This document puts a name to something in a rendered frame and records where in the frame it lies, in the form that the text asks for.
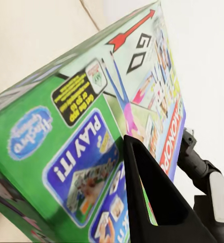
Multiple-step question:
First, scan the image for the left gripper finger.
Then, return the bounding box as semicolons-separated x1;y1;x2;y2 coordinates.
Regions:
124;135;217;243

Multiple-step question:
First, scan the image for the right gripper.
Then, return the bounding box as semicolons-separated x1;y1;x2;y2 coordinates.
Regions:
177;129;200;171

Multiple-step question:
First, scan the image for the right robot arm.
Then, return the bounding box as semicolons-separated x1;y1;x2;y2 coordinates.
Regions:
177;127;224;243

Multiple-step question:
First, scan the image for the board game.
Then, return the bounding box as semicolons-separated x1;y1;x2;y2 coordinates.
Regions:
0;0;186;243

